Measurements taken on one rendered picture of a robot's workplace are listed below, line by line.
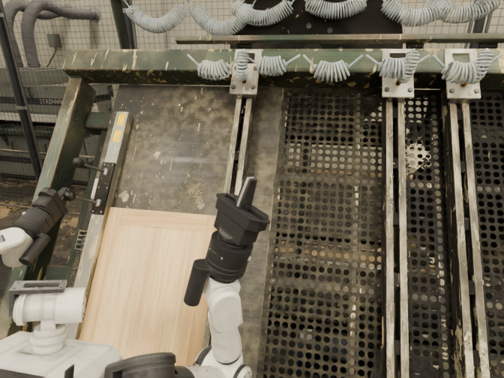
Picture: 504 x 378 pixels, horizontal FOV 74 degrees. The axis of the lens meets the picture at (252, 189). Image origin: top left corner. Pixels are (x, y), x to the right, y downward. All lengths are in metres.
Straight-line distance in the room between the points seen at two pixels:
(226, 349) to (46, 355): 0.36
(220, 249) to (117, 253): 0.69
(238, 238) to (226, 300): 0.13
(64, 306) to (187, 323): 0.53
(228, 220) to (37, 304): 0.38
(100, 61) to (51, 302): 1.05
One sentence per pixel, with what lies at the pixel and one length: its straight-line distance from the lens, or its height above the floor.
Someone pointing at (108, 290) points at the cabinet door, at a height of 1.10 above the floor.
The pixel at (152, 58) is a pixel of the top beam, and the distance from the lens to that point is 1.46.
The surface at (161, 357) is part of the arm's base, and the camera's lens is 0.67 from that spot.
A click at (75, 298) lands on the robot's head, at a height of 1.43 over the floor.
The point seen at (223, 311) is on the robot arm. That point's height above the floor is 1.38.
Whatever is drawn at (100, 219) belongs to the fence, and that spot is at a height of 1.31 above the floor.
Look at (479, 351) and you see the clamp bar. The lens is 1.18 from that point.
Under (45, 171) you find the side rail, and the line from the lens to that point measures 1.51.
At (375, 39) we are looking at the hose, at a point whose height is 1.90.
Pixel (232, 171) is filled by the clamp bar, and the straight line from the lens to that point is 1.16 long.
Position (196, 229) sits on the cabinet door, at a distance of 1.19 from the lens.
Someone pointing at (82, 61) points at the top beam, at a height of 1.83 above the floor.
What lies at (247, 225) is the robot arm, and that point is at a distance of 0.61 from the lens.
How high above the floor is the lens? 1.86
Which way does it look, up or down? 22 degrees down
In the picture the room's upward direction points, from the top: straight up
